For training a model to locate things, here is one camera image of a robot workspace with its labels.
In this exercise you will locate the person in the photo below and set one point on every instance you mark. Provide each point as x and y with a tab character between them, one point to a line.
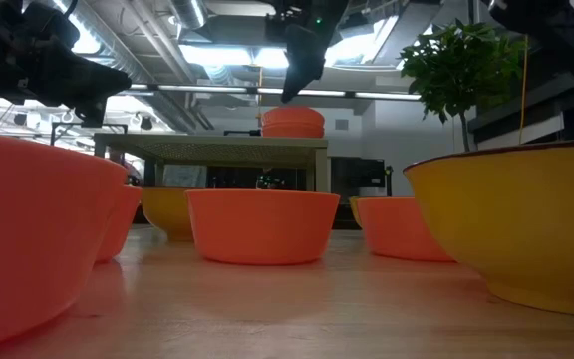
269	179

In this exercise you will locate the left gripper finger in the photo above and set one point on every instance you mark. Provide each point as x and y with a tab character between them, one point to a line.
102	63
97	82

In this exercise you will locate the green potted plant black pot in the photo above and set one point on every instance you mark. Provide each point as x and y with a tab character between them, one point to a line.
456	65

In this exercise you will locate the black cabinet white stripe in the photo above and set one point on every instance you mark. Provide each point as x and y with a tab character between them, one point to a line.
516	132

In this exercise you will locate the green perforated metal shelf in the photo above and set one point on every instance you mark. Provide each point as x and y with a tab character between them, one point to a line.
217	147

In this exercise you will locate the white hanging cloth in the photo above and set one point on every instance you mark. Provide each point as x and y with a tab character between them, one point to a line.
185	175

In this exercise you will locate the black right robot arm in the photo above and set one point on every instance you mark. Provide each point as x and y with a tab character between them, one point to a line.
556	30

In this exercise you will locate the grey wall vent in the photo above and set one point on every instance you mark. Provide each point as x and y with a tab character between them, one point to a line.
342	124

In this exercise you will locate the silver ceiling air duct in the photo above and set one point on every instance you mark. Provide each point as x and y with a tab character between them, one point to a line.
187	12

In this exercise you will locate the linear ceiling light bar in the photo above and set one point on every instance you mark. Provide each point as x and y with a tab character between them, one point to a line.
202	89

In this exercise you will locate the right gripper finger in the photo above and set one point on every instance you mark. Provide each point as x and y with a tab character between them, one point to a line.
304	55

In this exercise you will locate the black wall monitor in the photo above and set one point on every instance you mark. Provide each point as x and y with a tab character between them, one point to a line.
362	174

